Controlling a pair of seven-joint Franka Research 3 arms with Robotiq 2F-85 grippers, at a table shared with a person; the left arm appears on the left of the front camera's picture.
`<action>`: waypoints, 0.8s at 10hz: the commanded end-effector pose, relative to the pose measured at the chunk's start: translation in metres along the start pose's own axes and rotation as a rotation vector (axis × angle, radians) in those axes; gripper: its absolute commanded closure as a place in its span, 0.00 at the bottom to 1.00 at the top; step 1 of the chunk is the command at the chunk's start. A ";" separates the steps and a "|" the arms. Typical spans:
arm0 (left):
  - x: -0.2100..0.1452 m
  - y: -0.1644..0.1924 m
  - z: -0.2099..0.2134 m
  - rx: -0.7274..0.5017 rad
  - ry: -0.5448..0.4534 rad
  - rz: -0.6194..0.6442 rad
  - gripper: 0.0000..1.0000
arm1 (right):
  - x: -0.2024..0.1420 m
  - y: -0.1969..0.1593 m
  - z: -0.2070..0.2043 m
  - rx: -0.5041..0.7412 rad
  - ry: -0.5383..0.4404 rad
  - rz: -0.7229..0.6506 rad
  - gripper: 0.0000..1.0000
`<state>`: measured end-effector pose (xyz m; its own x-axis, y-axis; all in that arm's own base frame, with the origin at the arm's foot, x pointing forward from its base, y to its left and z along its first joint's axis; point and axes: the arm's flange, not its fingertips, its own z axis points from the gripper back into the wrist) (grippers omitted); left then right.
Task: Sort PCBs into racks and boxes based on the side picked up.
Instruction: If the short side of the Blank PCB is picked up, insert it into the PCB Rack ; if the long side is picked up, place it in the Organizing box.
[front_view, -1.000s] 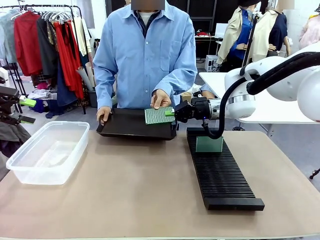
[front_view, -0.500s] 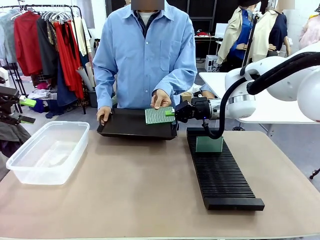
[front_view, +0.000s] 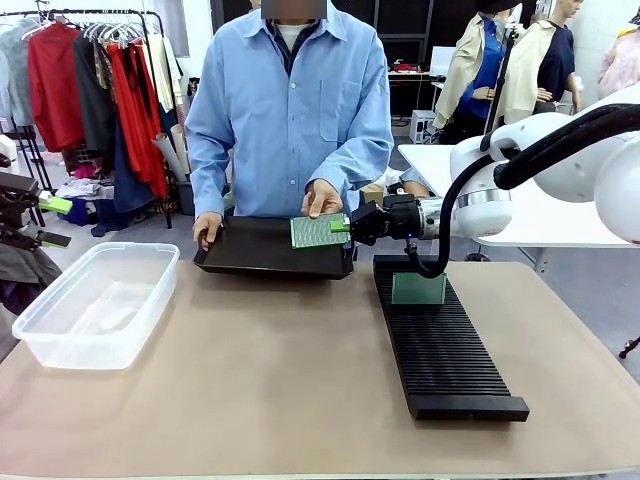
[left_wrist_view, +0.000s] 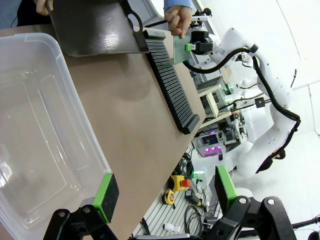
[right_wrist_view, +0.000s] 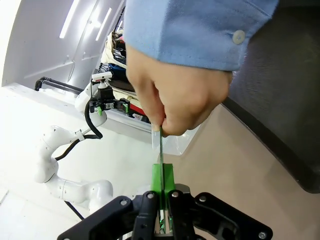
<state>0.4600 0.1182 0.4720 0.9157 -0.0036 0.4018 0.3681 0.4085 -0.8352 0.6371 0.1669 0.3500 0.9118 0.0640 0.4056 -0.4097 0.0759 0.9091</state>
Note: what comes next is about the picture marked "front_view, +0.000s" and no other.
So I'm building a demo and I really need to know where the blue-sleeved arm behind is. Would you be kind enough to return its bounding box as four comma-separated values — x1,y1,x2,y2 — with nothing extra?
385,167,432,200

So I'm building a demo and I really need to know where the dark grey storage bin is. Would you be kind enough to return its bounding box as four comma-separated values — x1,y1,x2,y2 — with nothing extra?
176,180,197,217

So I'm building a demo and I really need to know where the dark grey cloth bundle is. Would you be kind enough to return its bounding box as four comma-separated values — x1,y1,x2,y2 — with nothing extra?
0,239,64,317

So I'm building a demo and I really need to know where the green PCB with patterned side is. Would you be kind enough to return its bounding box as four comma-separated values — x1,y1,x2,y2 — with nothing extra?
289,213,352,251

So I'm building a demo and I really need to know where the black shelf unit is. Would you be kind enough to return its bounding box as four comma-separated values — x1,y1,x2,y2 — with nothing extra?
344,0,481,119

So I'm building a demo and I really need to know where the red hanging shirt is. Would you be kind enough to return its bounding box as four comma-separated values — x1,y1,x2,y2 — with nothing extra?
27,21,87,153

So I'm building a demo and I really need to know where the person in light blue shirt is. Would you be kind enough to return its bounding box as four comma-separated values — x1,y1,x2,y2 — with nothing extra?
184,0,395,236

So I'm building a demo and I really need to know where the beige cardboard roll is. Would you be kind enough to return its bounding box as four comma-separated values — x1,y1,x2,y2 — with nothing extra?
169,123,192,176

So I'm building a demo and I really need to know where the black metal clothes rack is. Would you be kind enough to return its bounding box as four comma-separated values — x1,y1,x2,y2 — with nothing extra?
0,8,174,230

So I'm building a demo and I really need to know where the navy hanging garment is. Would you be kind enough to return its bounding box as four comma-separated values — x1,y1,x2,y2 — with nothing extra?
113,119,157,215

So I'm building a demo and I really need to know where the person's left hand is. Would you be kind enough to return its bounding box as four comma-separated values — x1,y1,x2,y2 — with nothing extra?
301,178,346,220

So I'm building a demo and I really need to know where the white table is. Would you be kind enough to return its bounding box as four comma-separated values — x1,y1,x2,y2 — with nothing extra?
397,143,640,274

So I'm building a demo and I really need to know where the person's right hand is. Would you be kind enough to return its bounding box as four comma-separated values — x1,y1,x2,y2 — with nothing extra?
192,212,223,252

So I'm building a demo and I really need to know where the clear plastic storage box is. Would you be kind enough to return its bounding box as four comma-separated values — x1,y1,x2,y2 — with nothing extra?
11,241,181,372

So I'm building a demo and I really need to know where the person's right forearm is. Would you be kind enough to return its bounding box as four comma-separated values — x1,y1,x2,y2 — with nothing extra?
186,159,232,220

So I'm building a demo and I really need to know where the red hanging dress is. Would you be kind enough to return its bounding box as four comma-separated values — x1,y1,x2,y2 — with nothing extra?
106,42,170,200

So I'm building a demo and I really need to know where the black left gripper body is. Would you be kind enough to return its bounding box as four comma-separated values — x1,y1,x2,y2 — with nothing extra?
0,172,41,251

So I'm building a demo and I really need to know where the black corrugated cable hose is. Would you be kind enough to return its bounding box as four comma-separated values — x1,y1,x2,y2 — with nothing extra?
404,102,640,280

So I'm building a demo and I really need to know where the mannequin with cream jacket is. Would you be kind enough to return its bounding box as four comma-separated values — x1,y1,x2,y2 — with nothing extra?
501,0,585,136

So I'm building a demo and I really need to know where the plain green PCB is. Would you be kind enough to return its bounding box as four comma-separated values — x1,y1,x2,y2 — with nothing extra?
390,272,447,307

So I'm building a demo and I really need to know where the white rounded device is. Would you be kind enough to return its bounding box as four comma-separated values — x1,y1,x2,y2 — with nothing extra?
0,133,21,174

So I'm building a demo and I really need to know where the small white cabinet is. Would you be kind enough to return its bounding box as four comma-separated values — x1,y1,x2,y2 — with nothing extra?
409,109,440,145

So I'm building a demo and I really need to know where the grey cardboard roll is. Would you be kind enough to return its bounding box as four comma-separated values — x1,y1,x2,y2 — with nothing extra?
151,131,187,183

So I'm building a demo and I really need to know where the mannequin with pink garment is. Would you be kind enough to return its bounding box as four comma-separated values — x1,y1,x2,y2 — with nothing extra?
596,27,640,101

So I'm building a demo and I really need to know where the black tripod pole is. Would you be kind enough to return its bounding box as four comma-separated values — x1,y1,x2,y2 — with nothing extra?
481,23,520,141

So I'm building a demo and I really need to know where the person's left forearm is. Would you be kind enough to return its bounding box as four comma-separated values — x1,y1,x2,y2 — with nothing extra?
305,134,395,195

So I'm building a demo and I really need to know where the black hanging jacket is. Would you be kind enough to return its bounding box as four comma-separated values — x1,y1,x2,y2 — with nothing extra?
73,33,119,162

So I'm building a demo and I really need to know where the cream hanging garment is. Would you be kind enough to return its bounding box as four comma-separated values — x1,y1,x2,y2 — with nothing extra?
146,33,185,115

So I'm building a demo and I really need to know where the mannequin with beige coat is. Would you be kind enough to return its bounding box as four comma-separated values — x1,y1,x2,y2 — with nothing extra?
432,0,512,146

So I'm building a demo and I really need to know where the pile of clothes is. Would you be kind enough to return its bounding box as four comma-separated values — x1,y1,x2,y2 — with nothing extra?
53,163,154,238

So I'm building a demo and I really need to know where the black plastic tray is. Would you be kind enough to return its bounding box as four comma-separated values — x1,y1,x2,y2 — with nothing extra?
193,215,358,282

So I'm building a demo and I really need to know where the light grey hanging garment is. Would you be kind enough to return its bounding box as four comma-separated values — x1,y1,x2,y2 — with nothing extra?
0,18,37,129

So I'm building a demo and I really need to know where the black slotted PCB rack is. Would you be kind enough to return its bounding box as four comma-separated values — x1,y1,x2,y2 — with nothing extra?
372,254,531,422

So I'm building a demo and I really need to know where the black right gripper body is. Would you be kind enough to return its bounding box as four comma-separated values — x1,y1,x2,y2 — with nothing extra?
349,194,427,247

